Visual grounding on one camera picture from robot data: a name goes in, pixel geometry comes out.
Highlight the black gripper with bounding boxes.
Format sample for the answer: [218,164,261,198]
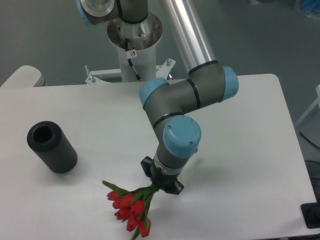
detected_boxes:
[140,156,185,195]

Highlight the red tulip bouquet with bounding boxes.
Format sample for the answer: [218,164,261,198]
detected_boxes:
[101,180,159,240]

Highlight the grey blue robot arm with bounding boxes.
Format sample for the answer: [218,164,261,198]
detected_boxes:
[76,0,239,195]

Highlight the black cylindrical vase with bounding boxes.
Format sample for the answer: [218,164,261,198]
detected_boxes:
[26,121,78,174]

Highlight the black box at table edge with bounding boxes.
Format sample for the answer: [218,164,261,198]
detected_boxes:
[300,202,320,229]

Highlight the white rounded chair back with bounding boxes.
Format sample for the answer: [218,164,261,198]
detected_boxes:
[0,65,47,90]

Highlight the blue items in clear bin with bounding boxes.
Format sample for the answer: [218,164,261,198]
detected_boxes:
[294,0,320,20]

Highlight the black pedestal cable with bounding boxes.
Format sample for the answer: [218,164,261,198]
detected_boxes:
[124,37,144,82]

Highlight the white pedestal base frame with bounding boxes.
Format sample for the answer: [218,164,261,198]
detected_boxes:
[84,58,176,85]

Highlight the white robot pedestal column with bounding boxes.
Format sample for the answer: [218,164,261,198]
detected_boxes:
[107,12,163,82]

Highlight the black cable on floor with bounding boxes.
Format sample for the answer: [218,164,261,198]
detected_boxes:
[299,131,320,146]

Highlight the white frame at right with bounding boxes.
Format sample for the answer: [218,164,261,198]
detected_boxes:
[294,85,320,130]

